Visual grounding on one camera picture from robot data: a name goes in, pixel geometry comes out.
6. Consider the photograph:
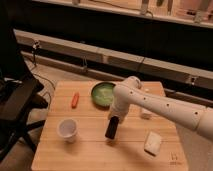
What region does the white paper cup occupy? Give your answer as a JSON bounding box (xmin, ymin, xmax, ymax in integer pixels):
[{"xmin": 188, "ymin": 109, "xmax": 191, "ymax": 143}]
[{"xmin": 57, "ymin": 119, "xmax": 77, "ymax": 143}]

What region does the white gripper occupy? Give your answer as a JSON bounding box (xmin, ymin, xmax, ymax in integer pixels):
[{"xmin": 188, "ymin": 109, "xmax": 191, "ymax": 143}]
[{"xmin": 108, "ymin": 102, "xmax": 129, "ymax": 124}]

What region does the white glue bottle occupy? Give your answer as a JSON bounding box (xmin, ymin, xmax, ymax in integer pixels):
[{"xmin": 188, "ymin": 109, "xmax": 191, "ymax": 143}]
[{"xmin": 140, "ymin": 108, "xmax": 152, "ymax": 119}]

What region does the black office chair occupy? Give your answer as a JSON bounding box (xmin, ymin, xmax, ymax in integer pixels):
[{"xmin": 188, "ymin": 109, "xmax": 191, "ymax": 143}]
[{"xmin": 0, "ymin": 29, "xmax": 48, "ymax": 162}]

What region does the black eraser block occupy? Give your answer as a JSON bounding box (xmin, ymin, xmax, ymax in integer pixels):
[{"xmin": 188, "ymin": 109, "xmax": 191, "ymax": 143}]
[{"xmin": 105, "ymin": 116, "xmax": 119, "ymax": 139}]

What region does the white sponge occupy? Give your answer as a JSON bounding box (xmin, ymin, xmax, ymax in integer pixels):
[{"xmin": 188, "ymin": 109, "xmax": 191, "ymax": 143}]
[{"xmin": 144, "ymin": 132, "xmax": 162, "ymax": 156}]

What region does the green bowl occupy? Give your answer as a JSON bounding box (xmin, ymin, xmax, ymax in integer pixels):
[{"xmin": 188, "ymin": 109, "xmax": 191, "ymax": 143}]
[{"xmin": 91, "ymin": 82, "xmax": 115, "ymax": 107}]

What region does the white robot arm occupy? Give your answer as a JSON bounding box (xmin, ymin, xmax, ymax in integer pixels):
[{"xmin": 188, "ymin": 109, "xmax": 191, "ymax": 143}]
[{"xmin": 108, "ymin": 76, "xmax": 213, "ymax": 142}]

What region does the orange carrot toy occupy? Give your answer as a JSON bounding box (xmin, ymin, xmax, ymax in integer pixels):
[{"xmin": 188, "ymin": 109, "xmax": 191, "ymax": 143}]
[{"xmin": 71, "ymin": 92, "xmax": 79, "ymax": 108}]

